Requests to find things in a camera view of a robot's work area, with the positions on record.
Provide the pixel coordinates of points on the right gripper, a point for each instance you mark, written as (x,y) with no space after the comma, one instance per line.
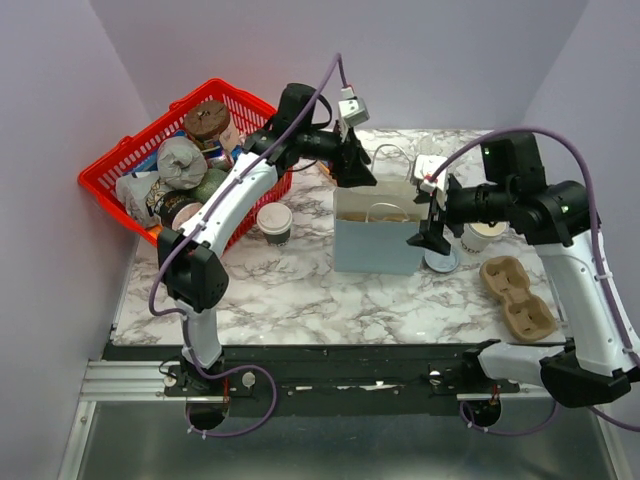
(430,236)

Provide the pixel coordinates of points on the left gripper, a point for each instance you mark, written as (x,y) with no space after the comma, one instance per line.
(351,155)

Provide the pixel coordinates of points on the white paper bag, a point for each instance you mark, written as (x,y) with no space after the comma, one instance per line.
(377,248)

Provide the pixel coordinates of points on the white coffee cup lid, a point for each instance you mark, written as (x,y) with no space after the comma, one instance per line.
(274,218)

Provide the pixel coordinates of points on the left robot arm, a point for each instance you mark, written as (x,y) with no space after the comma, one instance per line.
(189,257)

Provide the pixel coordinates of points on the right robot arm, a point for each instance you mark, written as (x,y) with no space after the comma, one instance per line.
(537,181)

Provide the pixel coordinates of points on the brown cardboard cup carrier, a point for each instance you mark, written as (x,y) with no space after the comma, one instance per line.
(526,316)

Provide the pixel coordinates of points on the green melon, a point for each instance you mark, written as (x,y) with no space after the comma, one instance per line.
(210,183)

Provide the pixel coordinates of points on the brown round lid container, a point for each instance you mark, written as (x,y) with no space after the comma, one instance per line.
(207,120)

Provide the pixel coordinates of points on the grey crumpled paper bag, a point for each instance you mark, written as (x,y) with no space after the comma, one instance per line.
(180,163)

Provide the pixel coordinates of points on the black labelled tub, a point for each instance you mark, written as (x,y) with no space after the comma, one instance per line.
(175,208)

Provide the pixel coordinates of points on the white printed plastic bag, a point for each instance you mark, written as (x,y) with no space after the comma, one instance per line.
(139,194)

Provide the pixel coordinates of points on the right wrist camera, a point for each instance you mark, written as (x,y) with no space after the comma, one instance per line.
(423,172)

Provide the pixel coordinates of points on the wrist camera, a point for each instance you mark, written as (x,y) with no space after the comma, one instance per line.
(423,172)
(352,109)

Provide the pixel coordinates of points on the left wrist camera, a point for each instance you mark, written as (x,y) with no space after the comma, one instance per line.
(352,109)

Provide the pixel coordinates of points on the black mounting rail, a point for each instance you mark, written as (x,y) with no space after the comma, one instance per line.
(341,380)

